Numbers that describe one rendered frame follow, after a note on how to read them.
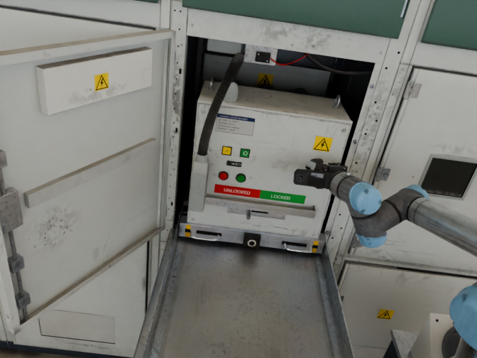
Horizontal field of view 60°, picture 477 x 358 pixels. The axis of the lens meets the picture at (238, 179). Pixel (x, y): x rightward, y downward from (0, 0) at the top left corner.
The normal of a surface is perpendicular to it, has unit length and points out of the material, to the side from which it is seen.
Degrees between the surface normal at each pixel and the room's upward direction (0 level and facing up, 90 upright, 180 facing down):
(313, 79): 90
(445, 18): 90
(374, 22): 90
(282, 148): 90
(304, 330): 0
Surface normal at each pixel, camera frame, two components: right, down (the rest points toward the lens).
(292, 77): -0.04, 0.50
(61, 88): 0.84, 0.36
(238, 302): 0.14, -0.86
